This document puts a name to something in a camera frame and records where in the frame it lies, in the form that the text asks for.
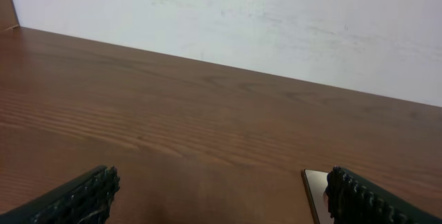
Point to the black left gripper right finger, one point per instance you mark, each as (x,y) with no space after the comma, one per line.
(352,199)

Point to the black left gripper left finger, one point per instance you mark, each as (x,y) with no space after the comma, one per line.
(84,199)

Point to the Galaxy S25 Ultra smartphone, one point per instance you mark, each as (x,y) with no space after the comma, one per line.
(315,183)

